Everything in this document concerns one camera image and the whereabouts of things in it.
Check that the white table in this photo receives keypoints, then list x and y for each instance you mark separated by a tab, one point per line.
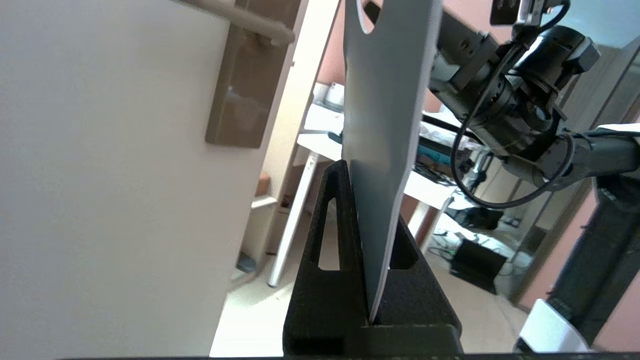
425	185

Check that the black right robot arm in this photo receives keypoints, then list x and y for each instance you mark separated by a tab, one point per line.
600	150

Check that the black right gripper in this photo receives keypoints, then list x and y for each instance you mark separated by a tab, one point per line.
460	55

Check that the beige wooden door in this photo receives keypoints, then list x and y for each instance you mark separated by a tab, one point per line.
100	200

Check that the black robot torso column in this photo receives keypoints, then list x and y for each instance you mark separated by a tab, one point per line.
600	250

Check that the cream wardrobe shelf unit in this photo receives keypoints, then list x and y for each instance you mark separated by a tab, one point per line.
265	202

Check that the grey-blue do-not-disturb door sign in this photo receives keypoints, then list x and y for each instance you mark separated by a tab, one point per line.
385	125

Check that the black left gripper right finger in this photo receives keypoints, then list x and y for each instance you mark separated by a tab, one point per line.
415	310

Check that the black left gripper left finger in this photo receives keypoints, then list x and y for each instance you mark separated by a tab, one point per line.
325	300

